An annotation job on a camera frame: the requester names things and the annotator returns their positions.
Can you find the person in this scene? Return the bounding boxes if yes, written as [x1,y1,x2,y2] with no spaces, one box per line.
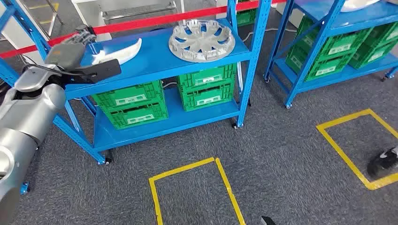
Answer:
[367,146,398,178]

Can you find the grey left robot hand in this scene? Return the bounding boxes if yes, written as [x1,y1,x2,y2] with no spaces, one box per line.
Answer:
[45,24,97,70]

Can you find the white cabinet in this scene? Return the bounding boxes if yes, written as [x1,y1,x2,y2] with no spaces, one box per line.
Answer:
[0,14,50,64]

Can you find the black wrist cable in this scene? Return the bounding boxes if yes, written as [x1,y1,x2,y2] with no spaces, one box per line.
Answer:
[22,63,91,78]

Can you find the silver wheel hubcap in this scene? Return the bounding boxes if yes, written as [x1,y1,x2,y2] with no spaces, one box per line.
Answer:
[168,19,236,63]

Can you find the yellow floor tape square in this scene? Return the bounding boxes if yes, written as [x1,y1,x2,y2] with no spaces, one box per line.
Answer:
[316,108,398,191]
[148,157,246,225]

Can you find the red barrier belt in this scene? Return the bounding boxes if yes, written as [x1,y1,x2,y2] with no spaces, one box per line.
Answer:
[0,0,287,60]

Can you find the white curved plastic panel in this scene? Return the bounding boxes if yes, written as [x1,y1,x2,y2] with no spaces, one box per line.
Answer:
[340,0,381,13]
[92,37,143,66]

